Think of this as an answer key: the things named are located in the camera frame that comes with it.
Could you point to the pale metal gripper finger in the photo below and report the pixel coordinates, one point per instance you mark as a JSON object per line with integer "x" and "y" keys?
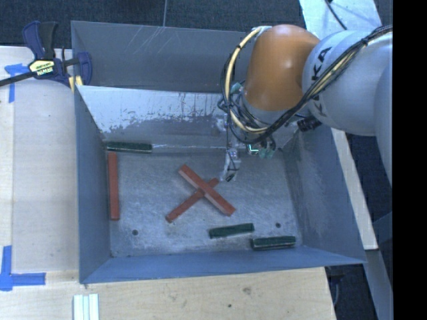
{"x": 235, "y": 168}
{"x": 225, "y": 170}

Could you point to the red-brown flat block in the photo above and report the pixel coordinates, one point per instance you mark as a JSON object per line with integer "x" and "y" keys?
{"x": 113, "y": 185}
{"x": 208, "y": 191}
{"x": 183, "y": 207}

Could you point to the dark green flat block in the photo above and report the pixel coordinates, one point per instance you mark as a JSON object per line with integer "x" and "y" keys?
{"x": 273, "y": 242}
{"x": 231, "y": 230}
{"x": 129, "y": 146}

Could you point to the grey metal bin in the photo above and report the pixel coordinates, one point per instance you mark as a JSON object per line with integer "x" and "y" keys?
{"x": 200, "y": 242}

